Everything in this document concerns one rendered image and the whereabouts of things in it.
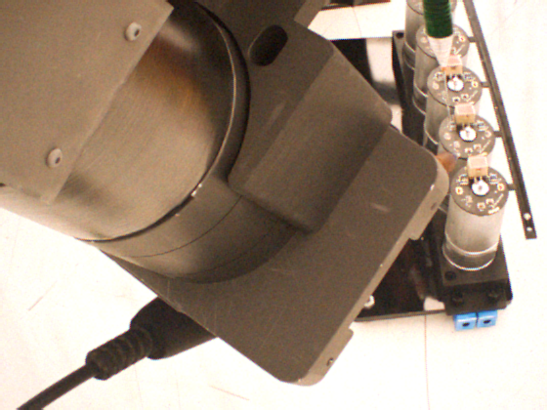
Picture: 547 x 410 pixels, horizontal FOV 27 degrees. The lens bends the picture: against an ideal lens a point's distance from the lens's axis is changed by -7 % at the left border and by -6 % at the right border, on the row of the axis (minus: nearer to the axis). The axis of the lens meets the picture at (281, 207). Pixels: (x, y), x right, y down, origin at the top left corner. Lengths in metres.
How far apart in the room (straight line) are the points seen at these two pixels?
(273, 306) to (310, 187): 0.03
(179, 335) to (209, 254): 0.06
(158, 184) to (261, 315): 0.07
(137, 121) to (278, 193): 0.06
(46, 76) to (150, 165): 0.06
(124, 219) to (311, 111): 0.05
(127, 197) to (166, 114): 0.02
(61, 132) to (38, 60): 0.02
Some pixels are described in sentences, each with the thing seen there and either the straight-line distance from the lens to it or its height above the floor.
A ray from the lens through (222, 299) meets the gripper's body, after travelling 0.30.
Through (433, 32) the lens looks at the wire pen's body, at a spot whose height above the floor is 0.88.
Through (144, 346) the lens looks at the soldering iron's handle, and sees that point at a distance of 0.32.
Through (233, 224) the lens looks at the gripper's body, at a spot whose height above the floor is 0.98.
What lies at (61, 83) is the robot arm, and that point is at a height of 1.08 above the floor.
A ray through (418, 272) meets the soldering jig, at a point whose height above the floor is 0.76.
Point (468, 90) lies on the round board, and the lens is 0.52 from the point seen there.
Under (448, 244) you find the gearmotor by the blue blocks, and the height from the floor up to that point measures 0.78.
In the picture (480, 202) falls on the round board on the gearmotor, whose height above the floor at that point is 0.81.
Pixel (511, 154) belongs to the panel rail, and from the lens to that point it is 0.50.
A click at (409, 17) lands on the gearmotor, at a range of 0.56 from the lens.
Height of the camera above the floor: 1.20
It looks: 54 degrees down
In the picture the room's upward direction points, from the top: 2 degrees counter-clockwise
